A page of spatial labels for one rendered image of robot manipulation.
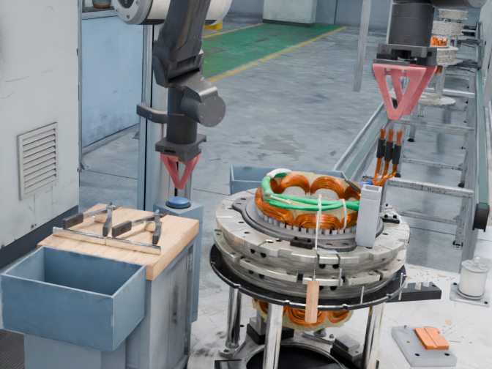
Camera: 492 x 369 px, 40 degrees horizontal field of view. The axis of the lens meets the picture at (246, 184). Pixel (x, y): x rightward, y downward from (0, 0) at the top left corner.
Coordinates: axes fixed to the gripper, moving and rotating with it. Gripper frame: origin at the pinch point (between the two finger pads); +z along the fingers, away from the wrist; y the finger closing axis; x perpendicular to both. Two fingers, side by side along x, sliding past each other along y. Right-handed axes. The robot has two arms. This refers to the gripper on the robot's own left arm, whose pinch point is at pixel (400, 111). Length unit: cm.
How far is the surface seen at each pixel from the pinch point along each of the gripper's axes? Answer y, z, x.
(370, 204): 0.4, 14.2, 2.8
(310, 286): -8.2, 25.5, 8.2
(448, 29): 491, -20, 57
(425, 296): 55, 47, -1
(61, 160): 191, 65, 207
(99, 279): -17, 28, 38
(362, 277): -1.8, 24.8, 2.2
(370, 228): 0.8, 17.9, 2.4
